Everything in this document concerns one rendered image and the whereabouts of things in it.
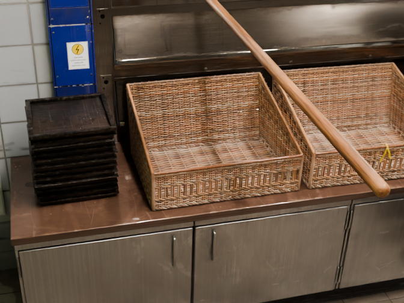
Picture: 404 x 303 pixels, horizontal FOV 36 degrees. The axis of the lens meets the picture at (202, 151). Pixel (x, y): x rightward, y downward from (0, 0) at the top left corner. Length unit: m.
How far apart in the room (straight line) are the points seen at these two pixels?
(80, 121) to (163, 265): 0.59
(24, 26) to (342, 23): 1.25
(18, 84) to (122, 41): 0.42
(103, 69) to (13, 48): 0.34
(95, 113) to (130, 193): 0.31
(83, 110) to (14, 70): 0.32
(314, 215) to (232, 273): 0.37
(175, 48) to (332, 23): 0.66
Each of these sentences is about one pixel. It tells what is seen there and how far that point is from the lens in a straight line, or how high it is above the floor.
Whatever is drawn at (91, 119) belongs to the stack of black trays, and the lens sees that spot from 2.14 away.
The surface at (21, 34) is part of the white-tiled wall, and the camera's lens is 2.33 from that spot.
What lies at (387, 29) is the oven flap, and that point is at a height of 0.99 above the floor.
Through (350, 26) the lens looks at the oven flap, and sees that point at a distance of 2.65.
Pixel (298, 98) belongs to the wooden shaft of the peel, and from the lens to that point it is 1.51.
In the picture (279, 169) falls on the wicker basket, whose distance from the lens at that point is 2.19.
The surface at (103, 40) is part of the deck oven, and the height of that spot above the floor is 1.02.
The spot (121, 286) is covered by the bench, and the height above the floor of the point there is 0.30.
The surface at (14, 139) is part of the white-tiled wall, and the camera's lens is 2.50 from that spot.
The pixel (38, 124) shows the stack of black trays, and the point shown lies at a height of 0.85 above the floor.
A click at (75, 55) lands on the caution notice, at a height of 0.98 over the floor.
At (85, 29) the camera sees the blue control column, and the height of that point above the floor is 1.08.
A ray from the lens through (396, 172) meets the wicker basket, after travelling 2.44.
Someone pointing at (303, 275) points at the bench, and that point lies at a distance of 2.49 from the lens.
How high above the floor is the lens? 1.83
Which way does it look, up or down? 30 degrees down
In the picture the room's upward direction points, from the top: 2 degrees clockwise
